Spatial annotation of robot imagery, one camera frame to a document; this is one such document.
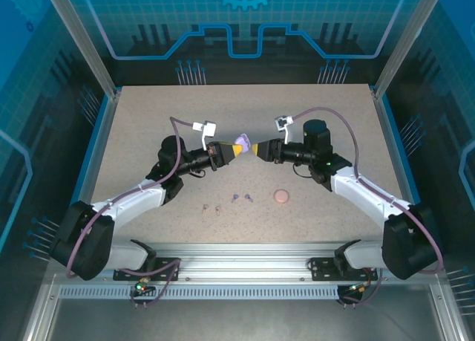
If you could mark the connector with indicator lights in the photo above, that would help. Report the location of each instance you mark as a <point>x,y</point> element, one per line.
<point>357,288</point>
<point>141,288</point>

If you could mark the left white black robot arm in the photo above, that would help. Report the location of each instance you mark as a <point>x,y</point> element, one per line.
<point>130,201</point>

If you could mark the steel shelf panel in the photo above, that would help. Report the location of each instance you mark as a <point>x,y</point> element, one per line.
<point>241,322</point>

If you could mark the purple earbud charging case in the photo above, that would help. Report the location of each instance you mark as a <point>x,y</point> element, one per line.
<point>242,139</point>

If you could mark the aluminium table side rail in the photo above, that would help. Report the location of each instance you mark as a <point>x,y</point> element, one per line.
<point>390,133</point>
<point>104,133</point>

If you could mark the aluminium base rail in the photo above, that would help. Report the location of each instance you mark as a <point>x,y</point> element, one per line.
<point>245,263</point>

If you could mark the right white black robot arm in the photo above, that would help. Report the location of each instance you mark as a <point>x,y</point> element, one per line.
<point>363,200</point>

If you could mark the tall aluminium frame post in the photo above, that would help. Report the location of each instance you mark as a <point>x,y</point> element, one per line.
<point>83,40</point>
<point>405,40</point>

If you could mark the short aluminium frame post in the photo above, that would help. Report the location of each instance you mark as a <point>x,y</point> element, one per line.
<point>447,311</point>
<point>37,330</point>

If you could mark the pink earbud charging case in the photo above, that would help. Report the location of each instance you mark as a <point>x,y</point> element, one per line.
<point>281,196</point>

